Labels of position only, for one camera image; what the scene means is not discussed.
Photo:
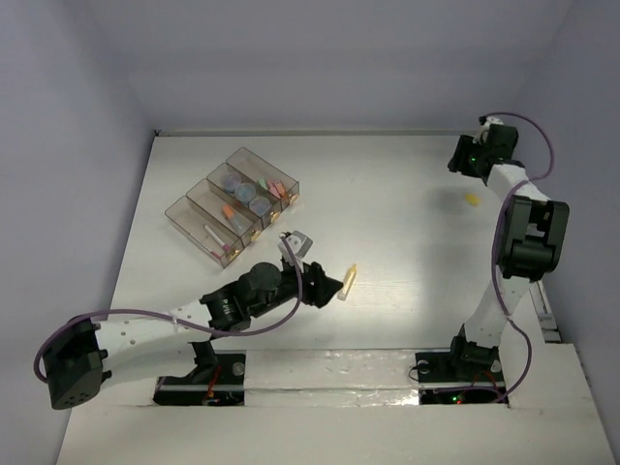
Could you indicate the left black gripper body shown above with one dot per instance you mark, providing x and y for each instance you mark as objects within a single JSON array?
[{"x": 313, "y": 282}]

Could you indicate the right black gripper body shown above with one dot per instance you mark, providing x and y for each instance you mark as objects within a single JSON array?
[{"x": 483, "y": 152}]

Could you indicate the yellow highlighter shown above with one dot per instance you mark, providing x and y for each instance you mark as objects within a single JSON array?
[{"x": 348, "y": 282}]

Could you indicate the yellow eraser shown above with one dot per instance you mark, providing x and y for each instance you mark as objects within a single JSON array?
[{"x": 473, "y": 200}]

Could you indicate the grey orange-tipped marker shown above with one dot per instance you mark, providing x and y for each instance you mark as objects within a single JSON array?
[{"x": 238, "y": 224}]

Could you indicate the white pink-capped pen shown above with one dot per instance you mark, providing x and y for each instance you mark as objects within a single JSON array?
[{"x": 221, "y": 243}]

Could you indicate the pink highlighter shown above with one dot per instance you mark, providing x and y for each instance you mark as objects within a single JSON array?
[{"x": 276, "y": 188}]

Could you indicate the clear tape roll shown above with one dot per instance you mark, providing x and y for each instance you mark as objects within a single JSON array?
[{"x": 230, "y": 181}]

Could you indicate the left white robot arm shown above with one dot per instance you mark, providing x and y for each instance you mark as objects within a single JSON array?
[{"x": 88, "y": 354}]

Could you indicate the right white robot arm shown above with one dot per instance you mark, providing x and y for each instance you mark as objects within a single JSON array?
[{"x": 526, "y": 245}]

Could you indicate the silver taped front board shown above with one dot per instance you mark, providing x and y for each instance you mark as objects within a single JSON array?
[{"x": 330, "y": 378}]

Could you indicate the clear brown compartment organizer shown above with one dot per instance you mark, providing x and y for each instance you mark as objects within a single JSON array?
[{"x": 203, "y": 204}]

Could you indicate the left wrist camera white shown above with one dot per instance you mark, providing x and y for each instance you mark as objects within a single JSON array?
[{"x": 294, "y": 246}]

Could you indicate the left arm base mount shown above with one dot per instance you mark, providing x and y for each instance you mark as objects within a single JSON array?
[{"x": 217, "y": 380}]

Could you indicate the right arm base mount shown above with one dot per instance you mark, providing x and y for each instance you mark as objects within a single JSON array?
[{"x": 455, "y": 373}]

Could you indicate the aluminium rail right edge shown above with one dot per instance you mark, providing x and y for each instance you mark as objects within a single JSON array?
[{"x": 537, "y": 300}]

